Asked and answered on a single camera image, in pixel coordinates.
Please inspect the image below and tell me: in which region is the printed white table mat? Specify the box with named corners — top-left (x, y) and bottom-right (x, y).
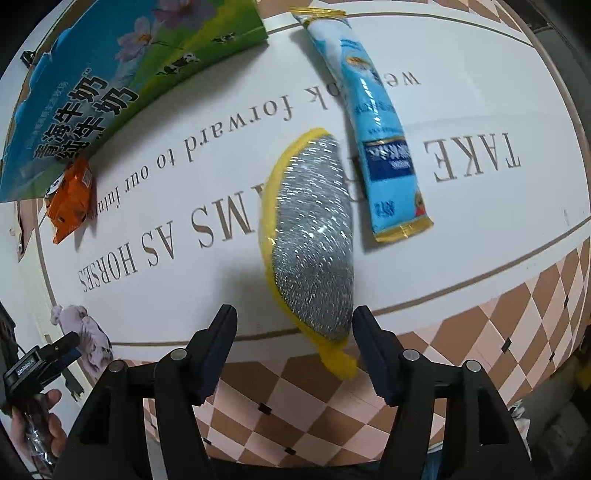
top-left (35, 0), bottom-right (583, 464)

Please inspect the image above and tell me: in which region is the yellow and silver scouring sponge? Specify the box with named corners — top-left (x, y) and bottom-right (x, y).
top-left (259, 128), bottom-right (358, 380)

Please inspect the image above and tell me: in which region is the green and blue milk carton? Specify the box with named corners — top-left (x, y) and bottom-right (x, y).
top-left (0, 0), bottom-right (269, 203)

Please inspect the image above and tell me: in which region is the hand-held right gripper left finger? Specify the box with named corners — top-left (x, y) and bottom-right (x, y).
top-left (54, 304), bottom-right (238, 480)

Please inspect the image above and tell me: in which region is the person's left hand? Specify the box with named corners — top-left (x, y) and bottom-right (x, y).
top-left (11, 388), bottom-right (68, 462)

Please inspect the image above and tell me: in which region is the long blue snack packet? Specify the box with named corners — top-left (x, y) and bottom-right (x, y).
top-left (290, 8), bottom-right (435, 244)

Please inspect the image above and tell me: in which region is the small orange snack packet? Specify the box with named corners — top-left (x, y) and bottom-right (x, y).
top-left (45, 158), bottom-right (95, 244)

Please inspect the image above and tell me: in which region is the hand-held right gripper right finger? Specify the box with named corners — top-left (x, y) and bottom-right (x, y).
top-left (352, 305), bottom-right (539, 480)

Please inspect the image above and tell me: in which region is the pink stuffed toy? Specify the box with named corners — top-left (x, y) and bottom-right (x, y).
top-left (50, 304), bottom-right (114, 376)

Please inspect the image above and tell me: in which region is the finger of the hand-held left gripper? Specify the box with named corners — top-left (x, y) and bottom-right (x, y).
top-left (38, 333), bottom-right (82, 376)

